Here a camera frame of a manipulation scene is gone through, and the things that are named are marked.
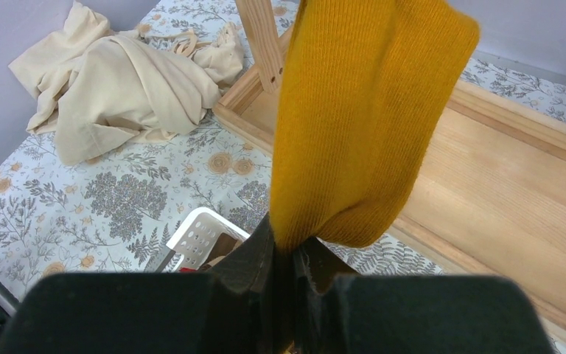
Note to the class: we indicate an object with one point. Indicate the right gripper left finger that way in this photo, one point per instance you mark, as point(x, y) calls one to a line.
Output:
point(226, 309)

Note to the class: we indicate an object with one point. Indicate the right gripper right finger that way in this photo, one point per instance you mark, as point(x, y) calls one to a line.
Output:
point(341, 311)

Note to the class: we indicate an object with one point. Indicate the white plastic basket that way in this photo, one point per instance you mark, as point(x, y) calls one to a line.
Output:
point(193, 241)

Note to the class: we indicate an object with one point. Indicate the mustard yellow sock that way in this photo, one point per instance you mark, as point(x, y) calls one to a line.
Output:
point(364, 85)

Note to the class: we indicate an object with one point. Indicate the wooden hanging rack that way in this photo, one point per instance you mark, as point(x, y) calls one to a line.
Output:
point(491, 198)

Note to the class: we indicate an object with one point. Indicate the floral table mat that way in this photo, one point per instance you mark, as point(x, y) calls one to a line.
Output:
point(112, 212)

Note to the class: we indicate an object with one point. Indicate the beige crumpled cloth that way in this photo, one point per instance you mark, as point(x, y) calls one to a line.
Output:
point(97, 89)

